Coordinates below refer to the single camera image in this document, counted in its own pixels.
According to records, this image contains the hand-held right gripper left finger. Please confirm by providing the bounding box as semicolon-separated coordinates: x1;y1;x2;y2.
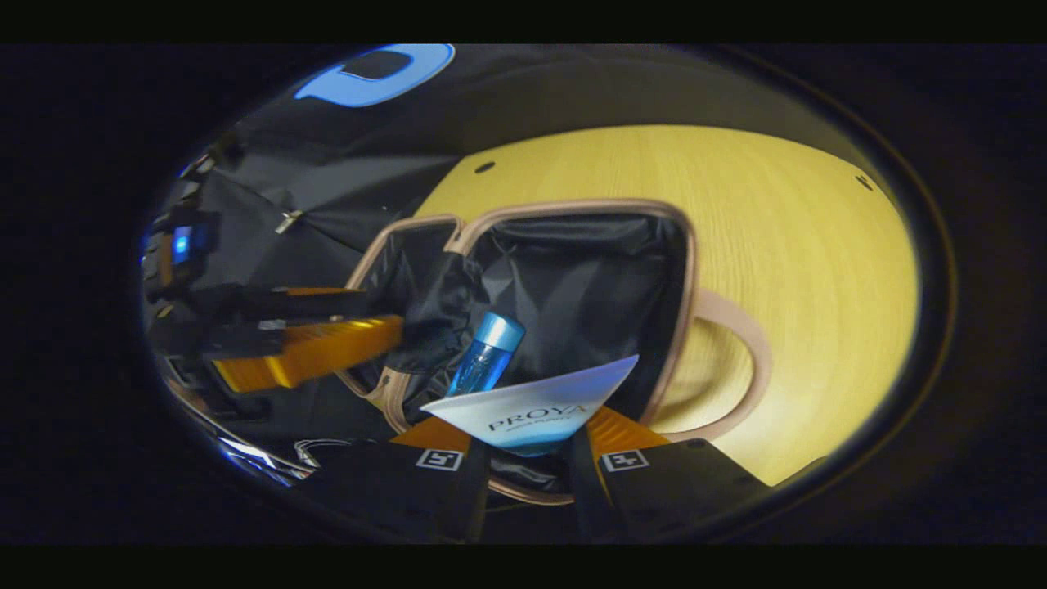
315;417;494;545

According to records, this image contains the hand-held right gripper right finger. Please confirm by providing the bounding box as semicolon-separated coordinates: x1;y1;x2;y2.
570;405;771;542

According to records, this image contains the white blue skincare tube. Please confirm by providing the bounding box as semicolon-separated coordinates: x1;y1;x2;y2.
420;354;640;457

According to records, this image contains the blue skincare bottle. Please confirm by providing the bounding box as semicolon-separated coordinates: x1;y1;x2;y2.
446;312;527;398

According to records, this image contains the pink suitcase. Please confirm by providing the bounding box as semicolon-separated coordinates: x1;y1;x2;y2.
334;199;775;506

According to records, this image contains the black backdrop cloth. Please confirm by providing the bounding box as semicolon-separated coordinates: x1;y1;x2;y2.
147;44;880;459

